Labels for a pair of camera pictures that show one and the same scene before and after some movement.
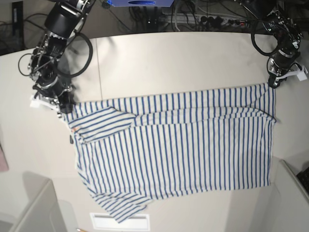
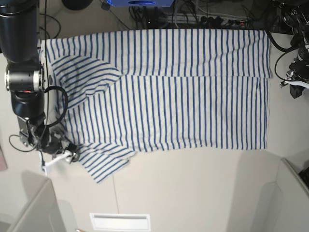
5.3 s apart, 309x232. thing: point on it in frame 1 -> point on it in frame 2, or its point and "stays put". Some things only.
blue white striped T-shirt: [130, 152] -> [160, 91]
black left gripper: [52, 87] -> [50, 144]
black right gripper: [280, 60] -> [301, 68]
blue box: [139, 3] stays put
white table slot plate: [105, 221] stays put
